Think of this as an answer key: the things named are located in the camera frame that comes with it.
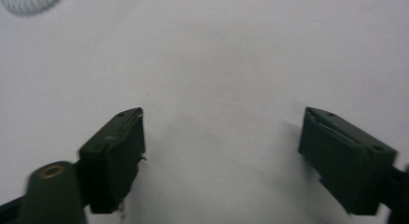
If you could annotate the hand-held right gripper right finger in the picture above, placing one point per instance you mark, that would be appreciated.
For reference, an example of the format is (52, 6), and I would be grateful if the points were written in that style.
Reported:
(344, 162)

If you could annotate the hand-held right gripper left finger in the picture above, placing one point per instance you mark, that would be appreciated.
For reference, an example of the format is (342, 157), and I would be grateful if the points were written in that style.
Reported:
(111, 159)

